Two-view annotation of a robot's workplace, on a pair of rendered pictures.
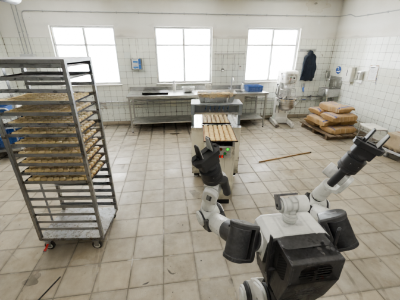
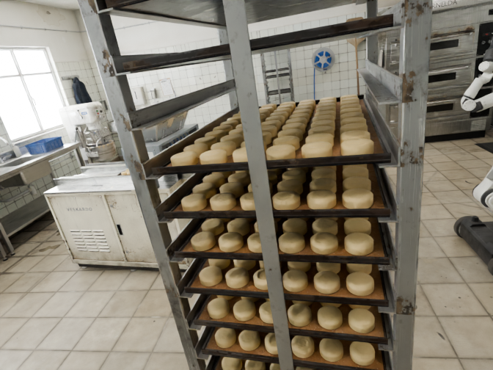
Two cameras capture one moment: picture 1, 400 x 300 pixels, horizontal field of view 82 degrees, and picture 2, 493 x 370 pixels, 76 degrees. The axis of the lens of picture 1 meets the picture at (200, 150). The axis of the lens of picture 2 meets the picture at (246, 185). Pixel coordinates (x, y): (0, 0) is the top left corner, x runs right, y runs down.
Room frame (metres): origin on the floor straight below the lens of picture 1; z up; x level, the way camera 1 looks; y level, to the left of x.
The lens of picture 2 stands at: (1.85, 2.08, 1.66)
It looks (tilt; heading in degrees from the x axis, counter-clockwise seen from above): 21 degrees down; 290
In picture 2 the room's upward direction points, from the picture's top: 9 degrees counter-clockwise
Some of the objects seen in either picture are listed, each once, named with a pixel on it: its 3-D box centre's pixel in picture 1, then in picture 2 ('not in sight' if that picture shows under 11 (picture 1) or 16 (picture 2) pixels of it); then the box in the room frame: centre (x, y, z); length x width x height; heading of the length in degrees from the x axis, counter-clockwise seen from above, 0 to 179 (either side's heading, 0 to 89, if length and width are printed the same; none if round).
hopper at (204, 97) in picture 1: (216, 96); (161, 126); (3.35, -0.23, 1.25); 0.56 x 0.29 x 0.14; 91
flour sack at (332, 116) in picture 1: (339, 116); not in sight; (5.12, -3.17, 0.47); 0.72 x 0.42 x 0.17; 103
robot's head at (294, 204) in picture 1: (293, 206); not in sight; (0.77, -0.38, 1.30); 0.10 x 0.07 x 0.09; 98
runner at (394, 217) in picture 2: (38, 113); (370, 150); (1.81, 1.29, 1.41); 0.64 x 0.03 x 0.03; 91
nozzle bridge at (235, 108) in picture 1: (215, 112); (167, 154); (3.35, -0.23, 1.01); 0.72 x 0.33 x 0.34; 91
